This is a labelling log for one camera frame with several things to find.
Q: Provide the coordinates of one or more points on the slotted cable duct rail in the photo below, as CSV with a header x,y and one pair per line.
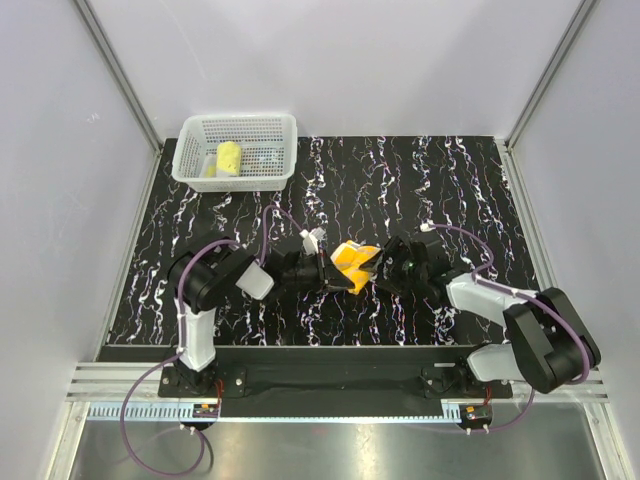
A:
x,y
231,411

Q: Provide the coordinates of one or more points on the white plastic mesh basket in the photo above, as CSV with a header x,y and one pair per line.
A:
x,y
269,151

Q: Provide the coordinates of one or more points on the right aluminium frame post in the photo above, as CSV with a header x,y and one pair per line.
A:
x,y
571,33

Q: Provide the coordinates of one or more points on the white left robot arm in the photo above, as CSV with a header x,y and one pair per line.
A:
x,y
206,273

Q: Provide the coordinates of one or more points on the orange and grey towel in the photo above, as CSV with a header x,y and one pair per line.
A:
x,y
348,257

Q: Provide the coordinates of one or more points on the orange connector box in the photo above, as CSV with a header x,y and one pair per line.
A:
x,y
206,411
481,414

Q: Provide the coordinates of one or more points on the left aluminium frame post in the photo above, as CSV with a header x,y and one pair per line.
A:
x,y
107,52

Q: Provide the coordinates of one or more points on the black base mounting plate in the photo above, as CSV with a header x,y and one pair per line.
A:
x,y
392,377

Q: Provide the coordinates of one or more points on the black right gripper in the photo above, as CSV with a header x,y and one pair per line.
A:
x,y
396,250

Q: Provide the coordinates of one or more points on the right orange connector box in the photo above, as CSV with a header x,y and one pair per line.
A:
x,y
481,414

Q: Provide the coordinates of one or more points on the aluminium frame post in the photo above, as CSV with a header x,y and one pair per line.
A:
x,y
107,52
571,33

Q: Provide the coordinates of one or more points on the left orange connector box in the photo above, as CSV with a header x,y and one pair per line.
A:
x,y
206,411

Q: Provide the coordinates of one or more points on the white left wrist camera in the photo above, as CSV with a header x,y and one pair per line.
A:
x,y
311,240

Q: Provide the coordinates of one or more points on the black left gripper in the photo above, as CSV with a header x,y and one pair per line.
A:
x,y
337,281

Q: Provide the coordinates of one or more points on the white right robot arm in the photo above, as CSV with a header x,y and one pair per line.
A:
x,y
548,344

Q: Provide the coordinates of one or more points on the yellow-green and grey towel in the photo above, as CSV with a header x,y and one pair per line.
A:
x,y
224,162

